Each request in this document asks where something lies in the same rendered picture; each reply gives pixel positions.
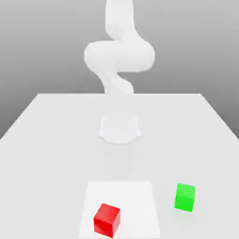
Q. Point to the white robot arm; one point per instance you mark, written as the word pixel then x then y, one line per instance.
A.
pixel 119 56

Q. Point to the small green cube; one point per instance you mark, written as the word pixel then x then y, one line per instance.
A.
pixel 184 198

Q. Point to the small red cube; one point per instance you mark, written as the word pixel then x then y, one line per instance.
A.
pixel 106 221

